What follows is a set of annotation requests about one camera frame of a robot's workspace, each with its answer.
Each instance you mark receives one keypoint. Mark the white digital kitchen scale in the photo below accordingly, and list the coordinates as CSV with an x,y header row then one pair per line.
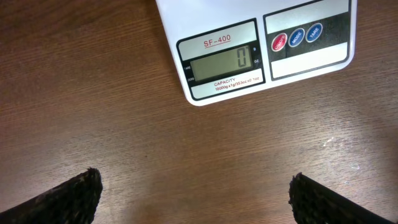
x,y
226,49

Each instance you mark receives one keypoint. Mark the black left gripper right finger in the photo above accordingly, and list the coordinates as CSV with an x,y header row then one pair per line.
x,y
313,203

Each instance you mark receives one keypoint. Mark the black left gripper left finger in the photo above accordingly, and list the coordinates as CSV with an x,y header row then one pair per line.
x,y
72,202

